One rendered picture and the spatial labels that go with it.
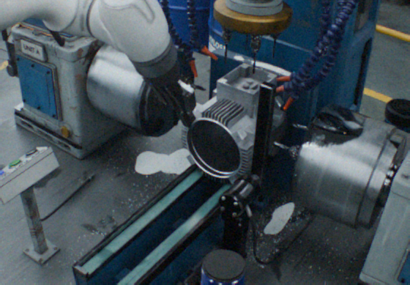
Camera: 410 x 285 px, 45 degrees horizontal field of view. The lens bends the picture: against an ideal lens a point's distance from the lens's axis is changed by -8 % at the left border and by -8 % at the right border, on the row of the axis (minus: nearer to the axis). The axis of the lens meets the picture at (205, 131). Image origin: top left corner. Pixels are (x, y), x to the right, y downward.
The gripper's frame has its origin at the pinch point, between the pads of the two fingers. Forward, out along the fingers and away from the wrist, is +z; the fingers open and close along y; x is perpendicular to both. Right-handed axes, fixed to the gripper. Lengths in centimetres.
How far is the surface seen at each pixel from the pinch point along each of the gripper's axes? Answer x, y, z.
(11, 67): 5, 68, 7
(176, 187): 12.9, -0.6, 13.9
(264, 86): -6.6, -19.2, -13.0
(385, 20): -285, 46, 290
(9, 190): 36.7, 17.1, -15.3
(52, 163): 26.1, 16.9, -8.8
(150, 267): 33.8, -12.2, 0.9
